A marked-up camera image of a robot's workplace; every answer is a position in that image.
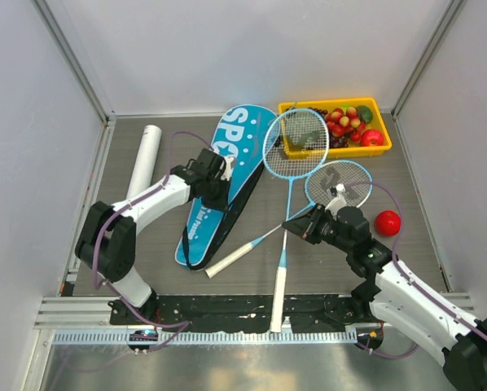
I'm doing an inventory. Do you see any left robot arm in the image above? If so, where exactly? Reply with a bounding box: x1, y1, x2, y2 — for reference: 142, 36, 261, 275
75, 148, 235, 324

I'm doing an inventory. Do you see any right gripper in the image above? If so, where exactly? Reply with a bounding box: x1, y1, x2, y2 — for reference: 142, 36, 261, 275
283, 202, 353, 253

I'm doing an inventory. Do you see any green melon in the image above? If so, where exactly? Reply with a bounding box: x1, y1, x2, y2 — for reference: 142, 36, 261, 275
286, 124, 322, 152

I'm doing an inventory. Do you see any blue racket bag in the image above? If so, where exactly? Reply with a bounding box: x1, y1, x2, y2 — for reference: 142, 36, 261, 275
174, 104, 277, 270

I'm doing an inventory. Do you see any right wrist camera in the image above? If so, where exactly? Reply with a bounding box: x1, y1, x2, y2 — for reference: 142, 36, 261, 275
326, 183, 346, 217

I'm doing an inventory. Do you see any yellow plastic tray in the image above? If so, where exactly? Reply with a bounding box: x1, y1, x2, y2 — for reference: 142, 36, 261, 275
278, 97, 392, 159

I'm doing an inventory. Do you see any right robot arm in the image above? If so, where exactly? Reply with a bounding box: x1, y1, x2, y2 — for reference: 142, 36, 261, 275
282, 204, 487, 390

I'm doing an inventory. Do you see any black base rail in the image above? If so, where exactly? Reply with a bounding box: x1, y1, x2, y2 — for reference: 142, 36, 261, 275
108, 294, 383, 346

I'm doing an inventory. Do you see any red cherry cluster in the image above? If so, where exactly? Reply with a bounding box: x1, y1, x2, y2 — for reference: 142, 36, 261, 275
341, 106, 366, 143

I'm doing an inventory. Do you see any red apple on table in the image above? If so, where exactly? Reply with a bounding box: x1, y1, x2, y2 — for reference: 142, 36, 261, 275
375, 210, 401, 237

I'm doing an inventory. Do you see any dark grape bunch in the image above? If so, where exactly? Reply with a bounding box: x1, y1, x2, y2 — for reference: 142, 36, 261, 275
311, 108, 350, 148

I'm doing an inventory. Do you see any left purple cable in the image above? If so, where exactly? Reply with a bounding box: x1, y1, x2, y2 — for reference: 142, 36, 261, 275
92, 130, 214, 327

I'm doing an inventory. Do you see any green lime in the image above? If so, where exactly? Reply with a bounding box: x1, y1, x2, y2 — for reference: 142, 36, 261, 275
356, 105, 374, 125

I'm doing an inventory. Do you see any red apple in tray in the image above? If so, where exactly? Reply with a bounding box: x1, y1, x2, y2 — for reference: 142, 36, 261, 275
360, 129, 384, 147

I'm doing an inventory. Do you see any blue badminton racket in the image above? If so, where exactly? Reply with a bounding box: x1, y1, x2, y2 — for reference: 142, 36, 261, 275
204, 160, 374, 280
261, 108, 331, 334

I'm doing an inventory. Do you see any white shuttlecock tube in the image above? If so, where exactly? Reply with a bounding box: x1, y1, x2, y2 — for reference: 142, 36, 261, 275
126, 125, 162, 199

